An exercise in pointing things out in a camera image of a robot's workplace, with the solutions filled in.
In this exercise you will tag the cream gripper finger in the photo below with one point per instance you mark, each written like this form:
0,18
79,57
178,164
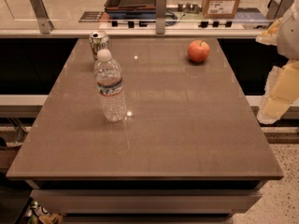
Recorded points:
270,35
280,92

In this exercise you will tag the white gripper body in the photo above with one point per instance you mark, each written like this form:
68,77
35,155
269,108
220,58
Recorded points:
290,36

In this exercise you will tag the red apple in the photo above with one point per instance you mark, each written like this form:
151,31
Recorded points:
198,51

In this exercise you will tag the clear plastic water bottle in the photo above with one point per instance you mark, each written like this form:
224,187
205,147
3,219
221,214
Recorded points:
109,83

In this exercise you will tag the brown cardboard box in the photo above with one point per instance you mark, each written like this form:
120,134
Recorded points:
219,9

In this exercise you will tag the green soda can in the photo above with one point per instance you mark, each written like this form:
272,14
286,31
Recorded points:
98,40

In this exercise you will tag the grey table drawer unit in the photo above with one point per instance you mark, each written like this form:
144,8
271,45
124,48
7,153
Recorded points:
147,206

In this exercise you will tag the right metal glass bracket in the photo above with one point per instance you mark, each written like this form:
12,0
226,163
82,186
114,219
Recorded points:
277,8

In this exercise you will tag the metal glass bracket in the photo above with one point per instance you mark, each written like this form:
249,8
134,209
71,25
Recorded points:
160,16
43,21
277,8

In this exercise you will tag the middle metal glass bracket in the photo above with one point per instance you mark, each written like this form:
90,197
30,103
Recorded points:
160,16

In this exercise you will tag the left metal glass bracket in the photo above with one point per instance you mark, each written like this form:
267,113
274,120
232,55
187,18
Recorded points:
43,21

